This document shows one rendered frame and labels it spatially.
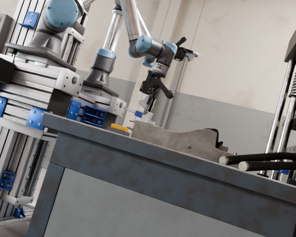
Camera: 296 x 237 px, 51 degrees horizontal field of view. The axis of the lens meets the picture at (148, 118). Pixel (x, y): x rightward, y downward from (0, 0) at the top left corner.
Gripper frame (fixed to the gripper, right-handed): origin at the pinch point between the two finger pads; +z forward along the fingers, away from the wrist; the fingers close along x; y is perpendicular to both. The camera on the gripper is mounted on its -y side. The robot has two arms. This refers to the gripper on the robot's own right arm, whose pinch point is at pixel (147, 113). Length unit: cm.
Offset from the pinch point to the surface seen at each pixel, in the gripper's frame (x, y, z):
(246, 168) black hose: 49, -48, 0
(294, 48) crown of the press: -108, -58, -81
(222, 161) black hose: 44, -41, 1
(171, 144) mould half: 9.2, -18.5, 7.7
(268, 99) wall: -265, -67, -56
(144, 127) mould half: 8.8, -4.0, 6.0
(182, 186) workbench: 71, -34, 8
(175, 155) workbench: 71, -30, 1
